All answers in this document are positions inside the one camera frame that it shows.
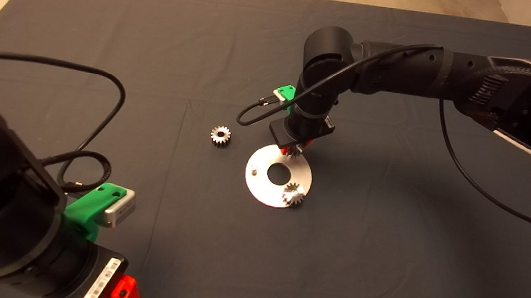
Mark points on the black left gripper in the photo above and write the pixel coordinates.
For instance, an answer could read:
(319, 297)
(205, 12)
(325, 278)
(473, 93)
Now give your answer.
(80, 277)

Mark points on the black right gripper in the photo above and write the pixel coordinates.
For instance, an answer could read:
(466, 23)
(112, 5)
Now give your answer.
(300, 133)

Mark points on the small steel planetary gear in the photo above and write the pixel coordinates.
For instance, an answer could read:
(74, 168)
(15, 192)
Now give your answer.
(295, 151)
(293, 195)
(220, 136)

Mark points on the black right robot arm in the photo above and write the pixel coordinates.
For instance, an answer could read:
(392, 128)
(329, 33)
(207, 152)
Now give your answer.
(330, 41)

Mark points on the round metal carrier plate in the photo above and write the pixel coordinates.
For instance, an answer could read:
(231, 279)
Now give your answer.
(261, 188)

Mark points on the dark grey table cloth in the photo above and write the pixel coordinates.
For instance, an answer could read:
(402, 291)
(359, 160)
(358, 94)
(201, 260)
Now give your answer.
(252, 267)

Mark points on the right green camera mount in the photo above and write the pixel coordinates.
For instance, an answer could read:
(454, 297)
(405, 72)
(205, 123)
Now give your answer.
(287, 93)

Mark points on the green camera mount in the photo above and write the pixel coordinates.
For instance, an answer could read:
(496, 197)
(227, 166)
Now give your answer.
(287, 93)
(86, 206)

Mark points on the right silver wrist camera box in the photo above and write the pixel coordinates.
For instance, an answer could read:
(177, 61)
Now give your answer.
(276, 95)

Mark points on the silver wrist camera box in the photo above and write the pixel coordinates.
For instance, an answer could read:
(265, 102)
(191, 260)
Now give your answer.
(276, 95)
(119, 210)

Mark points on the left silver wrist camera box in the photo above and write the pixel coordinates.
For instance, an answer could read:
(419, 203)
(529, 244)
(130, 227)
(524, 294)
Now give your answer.
(119, 210)

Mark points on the left green camera mount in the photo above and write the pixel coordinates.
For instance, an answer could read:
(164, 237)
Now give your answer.
(86, 206)

